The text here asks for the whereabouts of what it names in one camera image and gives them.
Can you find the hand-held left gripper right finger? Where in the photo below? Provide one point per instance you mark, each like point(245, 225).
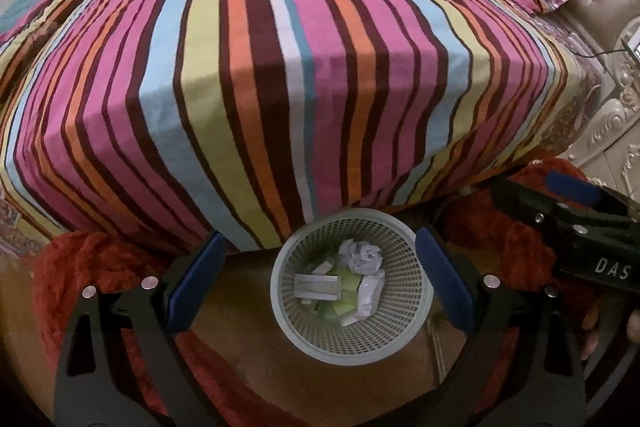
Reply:
point(445, 282)

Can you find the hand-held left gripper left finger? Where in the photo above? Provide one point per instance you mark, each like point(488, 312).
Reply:
point(195, 287)

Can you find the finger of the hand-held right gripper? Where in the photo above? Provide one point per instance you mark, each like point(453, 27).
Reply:
point(520, 207)
point(572, 187)

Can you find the white mesh waste basket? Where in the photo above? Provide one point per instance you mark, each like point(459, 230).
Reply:
point(400, 307)

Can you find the white paper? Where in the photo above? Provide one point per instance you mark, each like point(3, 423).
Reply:
point(370, 299)

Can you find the white paper ball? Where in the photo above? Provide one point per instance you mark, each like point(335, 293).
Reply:
point(362, 257)

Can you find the light green cardboard box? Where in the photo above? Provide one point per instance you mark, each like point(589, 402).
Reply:
point(347, 284)

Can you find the small grey green box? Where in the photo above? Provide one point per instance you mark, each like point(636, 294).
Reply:
point(317, 288)

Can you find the person's right hand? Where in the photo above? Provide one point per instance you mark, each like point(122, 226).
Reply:
point(593, 334)

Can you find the red rug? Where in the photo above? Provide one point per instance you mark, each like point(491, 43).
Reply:
point(500, 232)

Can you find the white ornate bedside cabinet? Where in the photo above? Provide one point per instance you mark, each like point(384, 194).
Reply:
point(615, 127)

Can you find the device with lit screen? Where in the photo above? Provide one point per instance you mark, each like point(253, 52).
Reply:
point(635, 44)

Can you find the striped bed sheet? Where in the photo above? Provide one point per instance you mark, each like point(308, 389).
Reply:
point(300, 82)

